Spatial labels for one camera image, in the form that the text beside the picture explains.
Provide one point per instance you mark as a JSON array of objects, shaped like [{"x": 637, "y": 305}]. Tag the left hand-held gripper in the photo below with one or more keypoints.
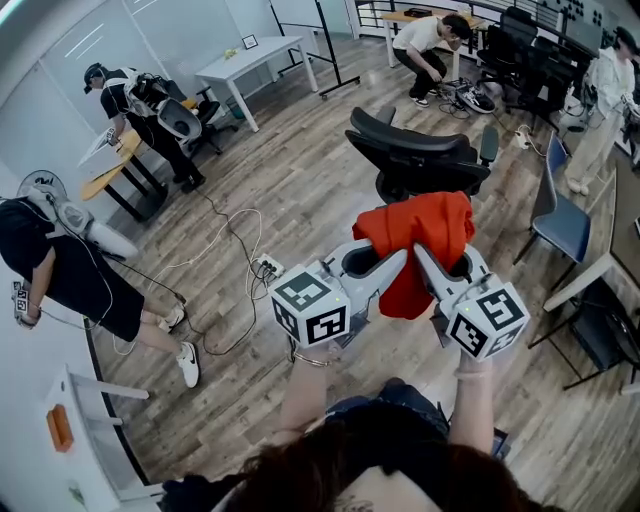
[{"x": 307, "y": 310}]

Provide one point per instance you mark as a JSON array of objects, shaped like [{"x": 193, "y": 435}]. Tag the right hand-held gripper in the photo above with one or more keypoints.
[{"x": 487, "y": 322}]

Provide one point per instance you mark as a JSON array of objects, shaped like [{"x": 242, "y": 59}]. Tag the orange red garment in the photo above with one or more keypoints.
[{"x": 415, "y": 220}]

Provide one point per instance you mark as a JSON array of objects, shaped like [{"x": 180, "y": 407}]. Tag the person's left forearm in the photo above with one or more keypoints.
[{"x": 305, "y": 395}]

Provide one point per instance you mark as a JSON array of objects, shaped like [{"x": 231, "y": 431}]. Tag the person's right forearm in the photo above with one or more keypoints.
[{"x": 472, "y": 410}]

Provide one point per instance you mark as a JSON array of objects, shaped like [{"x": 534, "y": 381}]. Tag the blue chair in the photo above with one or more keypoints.
[{"x": 565, "y": 225}]

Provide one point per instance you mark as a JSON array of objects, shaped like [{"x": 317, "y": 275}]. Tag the black swivel chair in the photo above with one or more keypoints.
[{"x": 210, "y": 112}]

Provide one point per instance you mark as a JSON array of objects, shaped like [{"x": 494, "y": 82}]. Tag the black mesh office chair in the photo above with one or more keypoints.
[
  {"x": 510, "y": 45},
  {"x": 545, "y": 75}
]

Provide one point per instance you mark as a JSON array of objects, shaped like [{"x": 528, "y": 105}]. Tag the white power strip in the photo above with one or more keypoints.
[
  {"x": 270, "y": 265},
  {"x": 523, "y": 136}
]

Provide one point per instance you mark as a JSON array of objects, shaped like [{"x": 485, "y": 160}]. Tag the person's blue jeans leg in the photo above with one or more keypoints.
[{"x": 400, "y": 400}]

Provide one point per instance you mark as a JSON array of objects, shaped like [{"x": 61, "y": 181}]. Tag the person's black top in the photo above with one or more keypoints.
[{"x": 400, "y": 427}]

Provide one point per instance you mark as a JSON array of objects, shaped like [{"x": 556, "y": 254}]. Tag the white gear on floor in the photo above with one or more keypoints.
[{"x": 480, "y": 102}]

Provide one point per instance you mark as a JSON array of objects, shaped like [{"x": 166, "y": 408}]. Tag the small waste bin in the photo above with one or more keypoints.
[{"x": 235, "y": 107}]

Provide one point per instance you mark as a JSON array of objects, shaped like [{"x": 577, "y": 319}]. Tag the small green object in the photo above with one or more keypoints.
[{"x": 230, "y": 53}]

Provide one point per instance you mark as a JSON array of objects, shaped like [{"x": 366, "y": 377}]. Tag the wooden table with white legs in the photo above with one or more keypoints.
[{"x": 400, "y": 15}]

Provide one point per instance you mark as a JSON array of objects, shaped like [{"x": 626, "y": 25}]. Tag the whiteboard on black stand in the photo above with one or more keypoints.
[{"x": 300, "y": 15}]

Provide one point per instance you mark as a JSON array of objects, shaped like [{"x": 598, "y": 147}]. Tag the black flat case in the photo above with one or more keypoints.
[{"x": 416, "y": 11}]

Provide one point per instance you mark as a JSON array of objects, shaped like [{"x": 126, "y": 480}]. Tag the yellow round table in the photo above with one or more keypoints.
[{"x": 100, "y": 187}]

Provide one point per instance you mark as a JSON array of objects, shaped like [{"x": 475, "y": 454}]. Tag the white panel with black items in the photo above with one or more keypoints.
[{"x": 575, "y": 20}]

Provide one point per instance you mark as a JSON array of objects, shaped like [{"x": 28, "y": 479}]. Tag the white box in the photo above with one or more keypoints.
[{"x": 95, "y": 155}]

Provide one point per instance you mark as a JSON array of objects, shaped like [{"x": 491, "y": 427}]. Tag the black standing fan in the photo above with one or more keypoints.
[{"x": 42, "y": 177}]

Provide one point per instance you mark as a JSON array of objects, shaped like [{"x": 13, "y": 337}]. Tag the orange block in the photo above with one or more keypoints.
[{"x": 60, "y": 427}]

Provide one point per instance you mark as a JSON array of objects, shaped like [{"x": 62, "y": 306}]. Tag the white curved counter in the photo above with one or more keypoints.
[{"x": 30, "y": 450}]

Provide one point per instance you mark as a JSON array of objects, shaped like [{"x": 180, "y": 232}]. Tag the white frame desk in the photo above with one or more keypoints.
[{"x": 575, "y": 285}]

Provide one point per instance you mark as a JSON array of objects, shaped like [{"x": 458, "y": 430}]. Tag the black frame chair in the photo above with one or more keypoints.
[{"x": 600, "y": 335}]

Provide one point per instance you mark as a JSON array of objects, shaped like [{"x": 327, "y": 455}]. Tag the small picture frame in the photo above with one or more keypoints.
[{"x": 249, "y": 42}]

